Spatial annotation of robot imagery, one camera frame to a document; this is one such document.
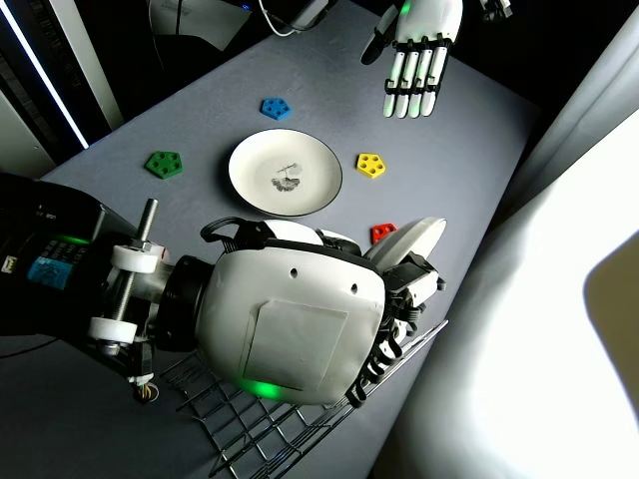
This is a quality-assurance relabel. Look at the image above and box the white plate with ginkgo print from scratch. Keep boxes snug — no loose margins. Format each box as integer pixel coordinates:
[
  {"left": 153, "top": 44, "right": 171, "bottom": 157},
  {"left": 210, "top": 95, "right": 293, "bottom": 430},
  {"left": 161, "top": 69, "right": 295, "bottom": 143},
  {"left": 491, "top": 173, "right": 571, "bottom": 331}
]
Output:
[
  {"left": 366, "top": 217, "right": 448, "bottom": 265},
  {"left": 228, "top": 128, "right": 344, "bottom": 218}
]

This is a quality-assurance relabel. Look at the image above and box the grey tablecloth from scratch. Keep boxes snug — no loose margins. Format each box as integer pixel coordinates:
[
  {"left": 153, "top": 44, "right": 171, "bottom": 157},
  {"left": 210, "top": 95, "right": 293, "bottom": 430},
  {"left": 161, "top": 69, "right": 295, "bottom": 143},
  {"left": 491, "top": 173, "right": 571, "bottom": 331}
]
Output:
[{"left": 0, "top": 0, "right": 544, "bottom": 479}]

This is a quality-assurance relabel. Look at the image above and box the yellow pentagon block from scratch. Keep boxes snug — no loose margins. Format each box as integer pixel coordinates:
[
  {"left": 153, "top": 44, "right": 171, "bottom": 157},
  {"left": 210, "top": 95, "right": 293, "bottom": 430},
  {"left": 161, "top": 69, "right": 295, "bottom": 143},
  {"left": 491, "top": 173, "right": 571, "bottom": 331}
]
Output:
[{"left": 355, "top": 153, "right": 388, "bottom": 180}]

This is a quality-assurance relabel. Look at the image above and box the blue pentagon block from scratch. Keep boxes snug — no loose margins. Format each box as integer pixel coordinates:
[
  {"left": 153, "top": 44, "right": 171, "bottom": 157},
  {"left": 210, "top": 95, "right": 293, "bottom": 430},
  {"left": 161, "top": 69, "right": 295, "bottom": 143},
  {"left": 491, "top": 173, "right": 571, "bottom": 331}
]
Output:
[{"left": 260, "top": 97, "right": 293, "bottom": 121}]

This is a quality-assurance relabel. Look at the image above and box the red pentagon block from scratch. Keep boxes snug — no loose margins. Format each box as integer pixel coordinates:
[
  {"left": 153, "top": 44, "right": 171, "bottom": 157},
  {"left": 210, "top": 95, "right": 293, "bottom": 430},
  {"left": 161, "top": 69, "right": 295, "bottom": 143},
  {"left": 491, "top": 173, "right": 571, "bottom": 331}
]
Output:
[{"left": 369, "top": 223, "right": 399, "bottom": 245}]

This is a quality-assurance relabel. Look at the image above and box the white box device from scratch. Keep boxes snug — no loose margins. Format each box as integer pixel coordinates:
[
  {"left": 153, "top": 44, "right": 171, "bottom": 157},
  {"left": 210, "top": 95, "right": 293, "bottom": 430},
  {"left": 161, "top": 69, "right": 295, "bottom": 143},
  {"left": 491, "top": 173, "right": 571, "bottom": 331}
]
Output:
[{"left": 148, "top": 0, "right": 254, "bottom": 51}]

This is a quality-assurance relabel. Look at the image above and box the green pentagon block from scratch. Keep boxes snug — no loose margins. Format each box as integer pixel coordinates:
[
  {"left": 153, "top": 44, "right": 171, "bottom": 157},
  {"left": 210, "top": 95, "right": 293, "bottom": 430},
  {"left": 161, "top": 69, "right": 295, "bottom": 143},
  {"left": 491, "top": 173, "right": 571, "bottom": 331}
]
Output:
[{"left": 144, "top": 151, "right": 185, "bottom": 180}]

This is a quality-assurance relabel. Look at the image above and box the white backdrop sheet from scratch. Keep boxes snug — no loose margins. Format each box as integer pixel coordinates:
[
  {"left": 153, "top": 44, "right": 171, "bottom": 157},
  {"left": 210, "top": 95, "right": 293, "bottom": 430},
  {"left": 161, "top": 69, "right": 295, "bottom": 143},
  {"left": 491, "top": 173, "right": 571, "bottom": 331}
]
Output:
[{"left": 368, "top": 0, "right": 639, "bottom": 479}]

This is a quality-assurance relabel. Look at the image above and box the beige rounded panel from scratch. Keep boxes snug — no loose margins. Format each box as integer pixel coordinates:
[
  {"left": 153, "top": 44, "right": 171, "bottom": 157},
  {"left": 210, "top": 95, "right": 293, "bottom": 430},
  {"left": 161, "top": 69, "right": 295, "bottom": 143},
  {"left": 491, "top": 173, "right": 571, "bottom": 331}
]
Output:
[{"left": 583, "top": 234, "right": 639, "bottom": 405}]

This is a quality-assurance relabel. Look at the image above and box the white light strip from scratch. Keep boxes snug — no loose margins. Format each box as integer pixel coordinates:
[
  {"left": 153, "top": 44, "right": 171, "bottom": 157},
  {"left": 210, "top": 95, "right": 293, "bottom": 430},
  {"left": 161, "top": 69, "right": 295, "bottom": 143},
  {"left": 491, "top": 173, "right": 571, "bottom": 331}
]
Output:
[{"left": 0, "top": 2, "right": 91, "bottom": 150}]

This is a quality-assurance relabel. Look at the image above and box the white cable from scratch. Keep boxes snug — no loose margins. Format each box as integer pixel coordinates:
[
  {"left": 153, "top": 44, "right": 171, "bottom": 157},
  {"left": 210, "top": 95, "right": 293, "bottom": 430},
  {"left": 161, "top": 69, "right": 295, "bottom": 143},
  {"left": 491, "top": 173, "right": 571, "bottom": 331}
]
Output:
[{"left": 257, "top": 0, "right": 314, "bottom": 37}]

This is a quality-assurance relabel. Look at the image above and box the white frame post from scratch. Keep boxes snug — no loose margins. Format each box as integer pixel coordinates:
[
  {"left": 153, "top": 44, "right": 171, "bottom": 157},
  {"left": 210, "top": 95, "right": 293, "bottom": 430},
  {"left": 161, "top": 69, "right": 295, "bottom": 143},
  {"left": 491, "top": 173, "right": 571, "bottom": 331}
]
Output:
[{"left": 47, "top": 0, "right": 125, "bottom": 132}]

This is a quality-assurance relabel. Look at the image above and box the wire dish rack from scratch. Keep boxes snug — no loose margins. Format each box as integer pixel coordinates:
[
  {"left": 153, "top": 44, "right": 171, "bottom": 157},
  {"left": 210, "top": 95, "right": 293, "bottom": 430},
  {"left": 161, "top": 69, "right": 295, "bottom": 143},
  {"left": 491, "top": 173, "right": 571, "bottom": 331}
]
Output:
[{"left": 159, "top": 318, "right": 450, "bottom": 478}]

